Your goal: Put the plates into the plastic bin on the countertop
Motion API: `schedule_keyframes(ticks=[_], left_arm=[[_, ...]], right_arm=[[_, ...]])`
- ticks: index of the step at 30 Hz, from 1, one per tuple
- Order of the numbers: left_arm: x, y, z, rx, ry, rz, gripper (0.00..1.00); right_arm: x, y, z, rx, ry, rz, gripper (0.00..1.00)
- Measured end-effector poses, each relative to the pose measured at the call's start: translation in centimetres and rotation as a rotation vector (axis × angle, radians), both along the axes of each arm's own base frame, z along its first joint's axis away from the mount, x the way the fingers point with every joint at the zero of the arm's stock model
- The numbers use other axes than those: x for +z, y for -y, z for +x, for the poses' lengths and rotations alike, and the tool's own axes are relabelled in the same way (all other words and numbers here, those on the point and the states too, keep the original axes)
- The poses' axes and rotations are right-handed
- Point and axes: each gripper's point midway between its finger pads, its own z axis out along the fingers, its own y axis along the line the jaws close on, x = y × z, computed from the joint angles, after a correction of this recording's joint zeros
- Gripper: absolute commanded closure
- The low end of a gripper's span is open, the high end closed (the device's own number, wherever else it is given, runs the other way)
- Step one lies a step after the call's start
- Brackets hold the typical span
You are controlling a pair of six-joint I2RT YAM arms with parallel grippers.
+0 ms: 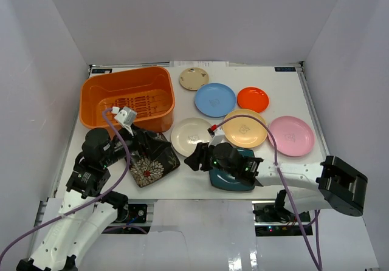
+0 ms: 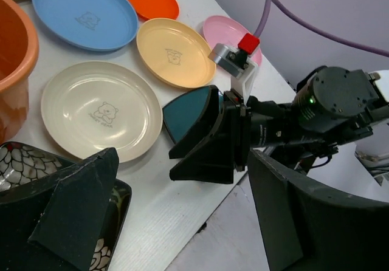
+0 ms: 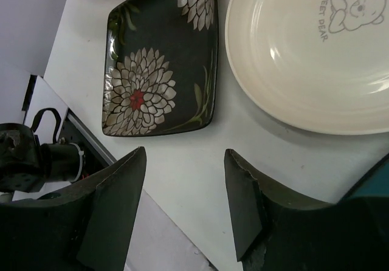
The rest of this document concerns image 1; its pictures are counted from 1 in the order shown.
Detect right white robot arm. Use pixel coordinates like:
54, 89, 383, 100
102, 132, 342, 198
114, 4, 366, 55
184, 143, 368, 222

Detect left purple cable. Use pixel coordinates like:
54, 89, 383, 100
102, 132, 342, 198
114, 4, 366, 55
0, 106, 132, 258

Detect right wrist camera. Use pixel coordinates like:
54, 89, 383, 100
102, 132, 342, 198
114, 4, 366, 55
208, 125, 225, 146

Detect orange round plate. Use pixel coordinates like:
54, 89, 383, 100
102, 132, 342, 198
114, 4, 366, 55
237, 87, 270, 113

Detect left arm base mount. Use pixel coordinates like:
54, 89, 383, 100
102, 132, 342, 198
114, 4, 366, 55
103, 204, 151, 235

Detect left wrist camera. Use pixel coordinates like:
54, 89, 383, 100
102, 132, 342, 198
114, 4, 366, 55
112, 106, 137, 135

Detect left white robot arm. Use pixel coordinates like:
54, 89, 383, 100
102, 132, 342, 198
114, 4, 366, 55
16, 126, 157, 270

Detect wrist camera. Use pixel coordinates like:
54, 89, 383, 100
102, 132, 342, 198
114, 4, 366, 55
208, 125, 225, 146
112, 106, 137, 135

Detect black floral square plate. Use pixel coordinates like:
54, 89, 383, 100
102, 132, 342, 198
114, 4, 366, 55
129, 126, 181, 188

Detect yellow round plate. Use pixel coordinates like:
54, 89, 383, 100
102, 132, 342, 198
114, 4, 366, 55
222, 117, 267, 148

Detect pink round plate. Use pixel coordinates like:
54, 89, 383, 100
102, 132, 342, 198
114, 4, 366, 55
269, 116, 315, 157

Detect purple cable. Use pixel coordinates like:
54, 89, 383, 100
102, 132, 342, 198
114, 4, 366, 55
212, 113, 323, 271
0, 106, 132, 258

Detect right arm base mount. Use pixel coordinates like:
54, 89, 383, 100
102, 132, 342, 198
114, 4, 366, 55
252, 190, 302, 237

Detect teal square plate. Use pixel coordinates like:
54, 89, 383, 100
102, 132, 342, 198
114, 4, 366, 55
209, 143, 255, 192

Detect blue round plate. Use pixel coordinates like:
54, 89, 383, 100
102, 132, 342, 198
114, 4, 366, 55
194, 83, 236, 117

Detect small beige floral plate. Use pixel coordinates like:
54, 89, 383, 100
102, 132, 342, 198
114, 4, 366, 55
179, 67, 209, 91

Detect cream round plate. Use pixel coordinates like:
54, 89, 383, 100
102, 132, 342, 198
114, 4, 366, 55
171, 117, 212, 157

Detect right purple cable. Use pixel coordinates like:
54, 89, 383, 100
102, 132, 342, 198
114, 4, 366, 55
212, 113, 323, 271

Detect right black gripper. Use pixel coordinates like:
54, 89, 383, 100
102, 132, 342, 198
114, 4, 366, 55
184, 141, 236, 178

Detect white paper sheets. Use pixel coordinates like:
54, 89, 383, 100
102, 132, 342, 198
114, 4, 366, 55
169, 61, 247, 67

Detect orange plastic bin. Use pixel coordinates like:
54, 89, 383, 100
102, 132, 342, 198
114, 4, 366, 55
79, 66, 175, 134

